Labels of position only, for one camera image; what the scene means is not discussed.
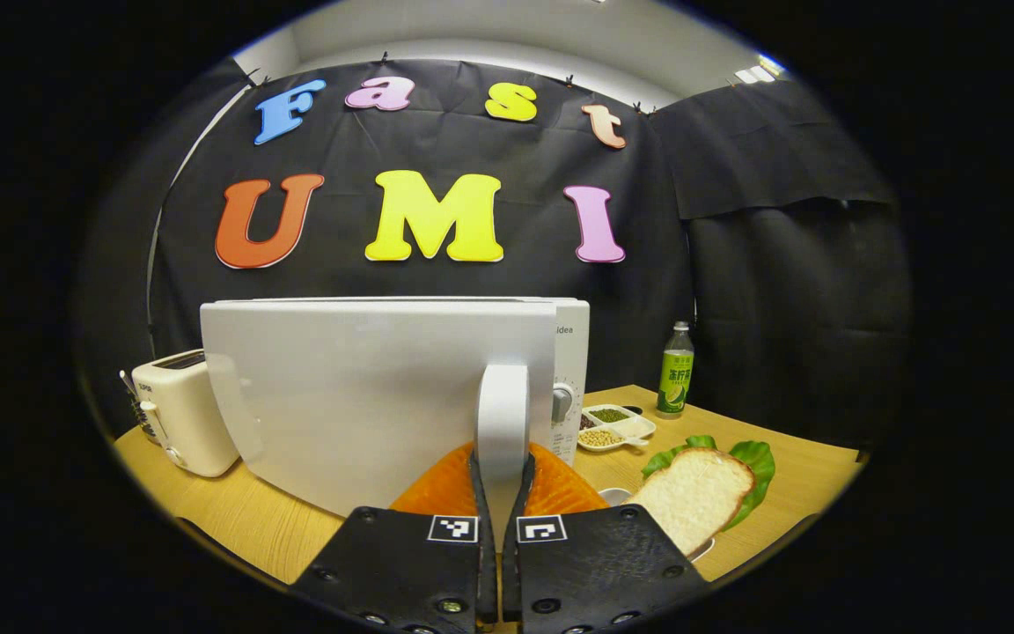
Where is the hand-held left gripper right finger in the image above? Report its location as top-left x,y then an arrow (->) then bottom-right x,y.
503,440 -> 710,634

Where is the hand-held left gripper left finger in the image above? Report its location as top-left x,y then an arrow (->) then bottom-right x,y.
291,440 -> 501,634

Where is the bread and lettuce sandwich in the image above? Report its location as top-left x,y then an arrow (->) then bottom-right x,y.
626,435 -> 777,557

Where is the white microwave oven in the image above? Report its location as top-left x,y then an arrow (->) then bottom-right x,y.
199,296 -> 592,551

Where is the small white rectangular plate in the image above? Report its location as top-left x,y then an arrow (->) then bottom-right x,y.
597,487 -> 717,564

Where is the white divided dish of beans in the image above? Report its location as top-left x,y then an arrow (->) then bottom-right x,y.
577,403 -> 658,453

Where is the green label drink bottle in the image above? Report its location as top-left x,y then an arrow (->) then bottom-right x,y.
656,321 -> 695,419

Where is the white toaster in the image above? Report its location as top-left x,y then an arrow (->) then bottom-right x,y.
131,349 -> 241,479

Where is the small ceiling light panel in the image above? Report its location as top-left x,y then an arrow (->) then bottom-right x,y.
734,55 -> 787,85

